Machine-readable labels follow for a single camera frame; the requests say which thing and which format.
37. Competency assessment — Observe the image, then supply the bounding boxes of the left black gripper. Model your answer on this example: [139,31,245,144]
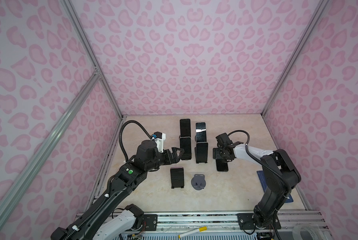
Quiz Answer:
[146,146,185,173]

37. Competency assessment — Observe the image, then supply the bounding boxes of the black phone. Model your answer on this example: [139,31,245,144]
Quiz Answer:
[196,122,207,143]
[195,142,209,164]
[216,159,229,172]
[180,119,191,138]
[180,137,192,161]

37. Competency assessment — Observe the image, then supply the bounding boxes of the purple phone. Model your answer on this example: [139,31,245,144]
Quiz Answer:
[170,167,185,189]

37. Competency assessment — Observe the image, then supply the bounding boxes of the grey round phone stand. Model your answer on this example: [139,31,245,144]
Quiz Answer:
[191,174,207,191]

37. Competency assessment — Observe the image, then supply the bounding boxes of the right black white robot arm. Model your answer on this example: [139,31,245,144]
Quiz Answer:
[213,142,301,229]

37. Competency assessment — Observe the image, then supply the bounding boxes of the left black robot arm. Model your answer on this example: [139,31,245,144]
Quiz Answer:
[51,140,185,240]

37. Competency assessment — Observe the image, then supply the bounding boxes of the blue book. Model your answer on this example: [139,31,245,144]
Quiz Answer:
[257,171,294,203]

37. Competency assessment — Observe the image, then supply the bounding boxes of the white yellow marker pen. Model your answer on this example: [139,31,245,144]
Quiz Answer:
[178,227,208,239]

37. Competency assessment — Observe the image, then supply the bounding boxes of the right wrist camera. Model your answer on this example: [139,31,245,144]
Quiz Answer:
[216,133,233,149]

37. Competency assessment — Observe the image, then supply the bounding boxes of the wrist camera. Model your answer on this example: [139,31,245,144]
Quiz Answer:
[152,132,166,153]
[216,133,233,149]

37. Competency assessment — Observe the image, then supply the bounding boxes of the right black corrugated cable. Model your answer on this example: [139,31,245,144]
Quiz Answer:
[226,129,291,199]

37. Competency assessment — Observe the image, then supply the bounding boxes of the black corrugated cable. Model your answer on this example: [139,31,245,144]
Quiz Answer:
[226,129,291,199]
[119,119,153,163]

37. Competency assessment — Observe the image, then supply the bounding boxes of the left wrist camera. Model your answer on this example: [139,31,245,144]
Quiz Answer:
[152,132,166,153]

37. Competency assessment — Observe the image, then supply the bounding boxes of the left black corrugated cable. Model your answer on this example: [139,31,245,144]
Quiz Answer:
[119,119,153,163]

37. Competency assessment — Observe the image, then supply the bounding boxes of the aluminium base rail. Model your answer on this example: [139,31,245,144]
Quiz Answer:
[92,210,333,240]

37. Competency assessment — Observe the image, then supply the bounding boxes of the white cable coil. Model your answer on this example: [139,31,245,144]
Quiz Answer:
[292,223,330,240]

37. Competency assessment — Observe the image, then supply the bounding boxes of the left corner aluminium post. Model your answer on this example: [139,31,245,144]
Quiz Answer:
[60,0,123,119]

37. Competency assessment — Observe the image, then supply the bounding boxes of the corner aluminium post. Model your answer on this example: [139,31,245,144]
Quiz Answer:
[60,0,123,119]
[261,0,331,118]

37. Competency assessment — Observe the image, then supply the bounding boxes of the right corner aluminium post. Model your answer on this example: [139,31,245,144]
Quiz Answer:
[261,0,331,118]

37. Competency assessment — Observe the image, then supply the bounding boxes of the diagonal aluminium frame bar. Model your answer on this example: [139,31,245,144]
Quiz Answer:
[0,74,101,230]

